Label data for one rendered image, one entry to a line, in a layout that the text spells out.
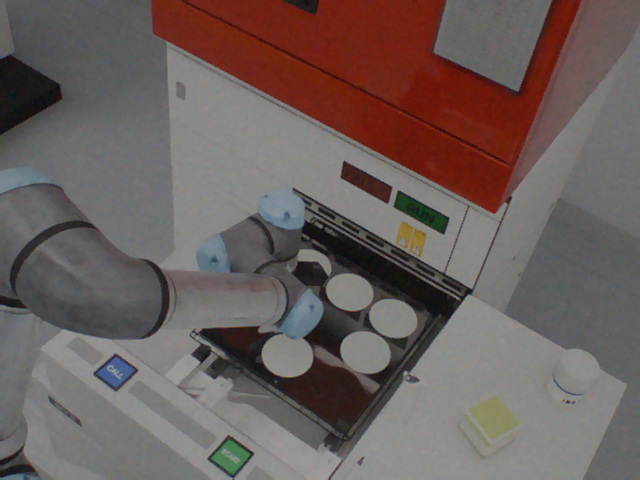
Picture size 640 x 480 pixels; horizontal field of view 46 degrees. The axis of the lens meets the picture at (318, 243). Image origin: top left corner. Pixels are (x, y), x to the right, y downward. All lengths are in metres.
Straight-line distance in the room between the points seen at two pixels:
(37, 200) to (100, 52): 2.96
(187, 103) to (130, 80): 1.87
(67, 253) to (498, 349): 0.92
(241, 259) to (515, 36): 0.53
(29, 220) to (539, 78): 0.74
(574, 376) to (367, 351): 0.39
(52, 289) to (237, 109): 0.92
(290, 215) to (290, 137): 0.42
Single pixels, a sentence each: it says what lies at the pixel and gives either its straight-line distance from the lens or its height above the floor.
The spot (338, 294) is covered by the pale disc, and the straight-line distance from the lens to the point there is 1.60.
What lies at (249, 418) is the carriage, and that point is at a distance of 1.44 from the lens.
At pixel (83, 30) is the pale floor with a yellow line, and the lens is 4.01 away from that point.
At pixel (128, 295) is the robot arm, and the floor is 1.47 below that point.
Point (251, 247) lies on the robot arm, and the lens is 1.20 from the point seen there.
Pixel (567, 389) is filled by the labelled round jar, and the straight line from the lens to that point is 1.44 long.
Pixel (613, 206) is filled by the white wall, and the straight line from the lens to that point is 3.21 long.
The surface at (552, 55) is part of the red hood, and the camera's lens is 1.18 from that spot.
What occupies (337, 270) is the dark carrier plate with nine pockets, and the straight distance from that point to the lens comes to 1.64.
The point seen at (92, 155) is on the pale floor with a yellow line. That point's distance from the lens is 3.26.
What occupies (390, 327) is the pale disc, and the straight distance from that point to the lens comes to 1.57.
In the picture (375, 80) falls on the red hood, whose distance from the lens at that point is 1.35.
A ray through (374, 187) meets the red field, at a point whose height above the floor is 1.10.
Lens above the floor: 2.14
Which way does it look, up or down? 47 degrees down
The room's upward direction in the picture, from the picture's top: 9 degrees clockwise
